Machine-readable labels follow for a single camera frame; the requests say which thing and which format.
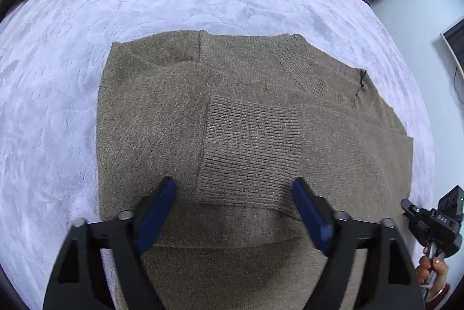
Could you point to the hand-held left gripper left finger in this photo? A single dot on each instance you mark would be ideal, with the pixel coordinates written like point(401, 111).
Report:
point(159, 212)

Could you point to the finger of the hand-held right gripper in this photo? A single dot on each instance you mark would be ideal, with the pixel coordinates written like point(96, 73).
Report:
point(409, 206)

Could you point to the curved monitor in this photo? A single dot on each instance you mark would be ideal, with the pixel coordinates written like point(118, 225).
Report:
point(456, 42)

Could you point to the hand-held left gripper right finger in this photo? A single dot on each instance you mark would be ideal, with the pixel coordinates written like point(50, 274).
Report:
point(308, 208)

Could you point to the person's right hand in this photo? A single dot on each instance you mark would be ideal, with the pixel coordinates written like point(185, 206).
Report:
point(440, 273)

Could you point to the olive brown knit sweater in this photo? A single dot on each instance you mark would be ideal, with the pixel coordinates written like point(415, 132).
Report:
point(235, 96)

